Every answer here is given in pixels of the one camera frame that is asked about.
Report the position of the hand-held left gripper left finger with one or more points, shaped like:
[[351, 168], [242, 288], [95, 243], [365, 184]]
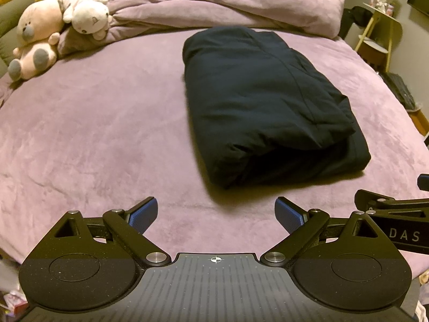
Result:
[[143, 215]]

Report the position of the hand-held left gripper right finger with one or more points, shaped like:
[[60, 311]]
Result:
[[290, 215]]

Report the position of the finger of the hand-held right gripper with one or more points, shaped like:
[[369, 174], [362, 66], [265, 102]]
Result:
[[388, 203], [424, 181]]

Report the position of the dark navy zip jacket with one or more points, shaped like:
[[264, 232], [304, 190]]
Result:
[[264, 107]]

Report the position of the purple bed sheet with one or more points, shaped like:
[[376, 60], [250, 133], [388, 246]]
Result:
[[100, 134]]

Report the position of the black keyboard in plastic bag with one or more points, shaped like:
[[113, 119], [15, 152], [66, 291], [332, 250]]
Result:
[[400, 90]]

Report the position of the yellow-legged side table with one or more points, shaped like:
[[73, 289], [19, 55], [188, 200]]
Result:
[[382, 33]]

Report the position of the black clothing heap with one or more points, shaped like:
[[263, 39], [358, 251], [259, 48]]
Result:
[[357, 18]]

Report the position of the pink plush bear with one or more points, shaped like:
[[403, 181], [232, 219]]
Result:
[[35, 37]]

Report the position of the white plush toy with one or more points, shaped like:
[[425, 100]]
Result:
[[85, 10]]

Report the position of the purple duvet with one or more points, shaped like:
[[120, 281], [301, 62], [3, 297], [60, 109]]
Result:
[[218, 3]]

